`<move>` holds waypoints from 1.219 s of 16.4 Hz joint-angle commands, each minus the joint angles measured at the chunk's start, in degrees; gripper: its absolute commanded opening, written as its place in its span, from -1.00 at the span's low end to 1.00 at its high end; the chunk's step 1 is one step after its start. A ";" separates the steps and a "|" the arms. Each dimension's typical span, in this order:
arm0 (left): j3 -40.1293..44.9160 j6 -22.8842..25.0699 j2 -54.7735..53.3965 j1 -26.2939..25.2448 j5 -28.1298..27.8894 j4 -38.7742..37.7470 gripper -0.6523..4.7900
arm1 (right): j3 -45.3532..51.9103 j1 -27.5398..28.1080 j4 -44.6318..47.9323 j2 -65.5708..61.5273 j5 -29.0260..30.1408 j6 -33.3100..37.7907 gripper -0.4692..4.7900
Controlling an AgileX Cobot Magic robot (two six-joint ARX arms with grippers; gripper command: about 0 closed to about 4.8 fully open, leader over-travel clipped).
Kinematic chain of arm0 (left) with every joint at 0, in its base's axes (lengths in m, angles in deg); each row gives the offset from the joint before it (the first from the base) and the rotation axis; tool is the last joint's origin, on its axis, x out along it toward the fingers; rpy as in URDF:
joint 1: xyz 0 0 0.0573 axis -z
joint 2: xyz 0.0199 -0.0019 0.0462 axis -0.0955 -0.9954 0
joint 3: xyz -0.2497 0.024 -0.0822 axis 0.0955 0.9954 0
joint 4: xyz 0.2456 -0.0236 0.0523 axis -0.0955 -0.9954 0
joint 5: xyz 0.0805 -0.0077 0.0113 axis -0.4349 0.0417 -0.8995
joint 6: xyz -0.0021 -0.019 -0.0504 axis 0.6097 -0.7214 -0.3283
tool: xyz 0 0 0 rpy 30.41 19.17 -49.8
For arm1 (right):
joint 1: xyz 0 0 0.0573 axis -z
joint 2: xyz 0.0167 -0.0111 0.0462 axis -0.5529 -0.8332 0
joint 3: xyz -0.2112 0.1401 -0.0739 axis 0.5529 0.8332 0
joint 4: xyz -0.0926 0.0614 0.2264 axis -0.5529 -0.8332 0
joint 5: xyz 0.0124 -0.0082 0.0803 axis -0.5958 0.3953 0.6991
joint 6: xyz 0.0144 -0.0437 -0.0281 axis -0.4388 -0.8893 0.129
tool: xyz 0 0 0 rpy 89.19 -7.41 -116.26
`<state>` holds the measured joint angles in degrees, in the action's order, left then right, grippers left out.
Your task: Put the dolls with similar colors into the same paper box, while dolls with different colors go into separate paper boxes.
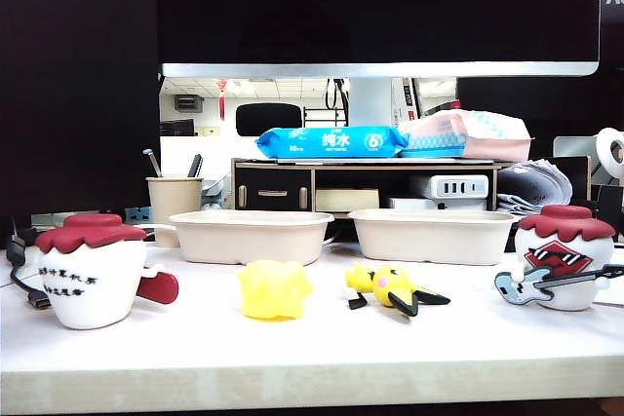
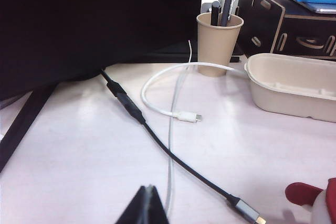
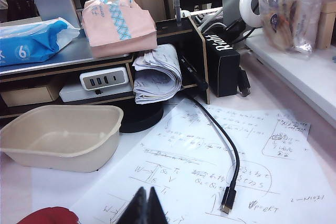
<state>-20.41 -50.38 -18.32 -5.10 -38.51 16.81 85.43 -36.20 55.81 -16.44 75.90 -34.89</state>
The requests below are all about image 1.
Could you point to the yellow blob doll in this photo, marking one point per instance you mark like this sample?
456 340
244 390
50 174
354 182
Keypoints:
273 289

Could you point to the yellow black-eared mouse doll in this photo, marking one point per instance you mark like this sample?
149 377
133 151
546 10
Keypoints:
387 284

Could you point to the white jar doll black lettering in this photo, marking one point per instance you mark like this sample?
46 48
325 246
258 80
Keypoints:
92 284

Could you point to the white jar doll blue guitar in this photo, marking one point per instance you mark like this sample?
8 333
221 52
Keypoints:
560 236

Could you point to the beige paper box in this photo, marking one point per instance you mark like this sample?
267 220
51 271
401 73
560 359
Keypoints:
429 240
244 240

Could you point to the flat white box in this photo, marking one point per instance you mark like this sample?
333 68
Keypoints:
414 204

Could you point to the wooden desk organizer shelf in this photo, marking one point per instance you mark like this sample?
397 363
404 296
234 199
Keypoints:
313 187

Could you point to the beige sticky note block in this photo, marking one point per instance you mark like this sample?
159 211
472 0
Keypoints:
347 200

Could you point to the blue wet wipes pack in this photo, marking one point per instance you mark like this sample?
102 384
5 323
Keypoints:
336 140

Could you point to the black office chair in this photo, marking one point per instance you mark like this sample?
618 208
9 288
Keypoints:
268 119

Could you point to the red hanging knot ornament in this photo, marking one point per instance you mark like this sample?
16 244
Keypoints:
222 102

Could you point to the red and white carton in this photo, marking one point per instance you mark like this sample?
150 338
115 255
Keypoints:
403 99

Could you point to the beige paper cup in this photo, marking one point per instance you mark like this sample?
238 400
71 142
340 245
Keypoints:
173 201

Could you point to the white USB power charger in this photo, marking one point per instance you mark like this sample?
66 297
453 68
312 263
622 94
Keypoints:
458 187

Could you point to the silver pen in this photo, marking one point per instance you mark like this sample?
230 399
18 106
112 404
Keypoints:
152 160

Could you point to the silver power strip blue socket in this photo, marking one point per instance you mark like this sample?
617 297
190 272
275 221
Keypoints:
139 215

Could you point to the silver-bezel computer monitor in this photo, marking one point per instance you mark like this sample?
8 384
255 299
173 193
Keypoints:
341 7

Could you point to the pink tissue pack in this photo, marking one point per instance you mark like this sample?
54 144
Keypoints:
487 143

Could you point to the black partition panel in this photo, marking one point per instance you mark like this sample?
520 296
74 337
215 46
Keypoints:
73 94

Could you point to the white tape roll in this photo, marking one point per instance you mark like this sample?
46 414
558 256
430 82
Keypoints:
607 143

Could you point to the black AOC monitor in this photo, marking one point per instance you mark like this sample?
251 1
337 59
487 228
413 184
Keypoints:
614 21

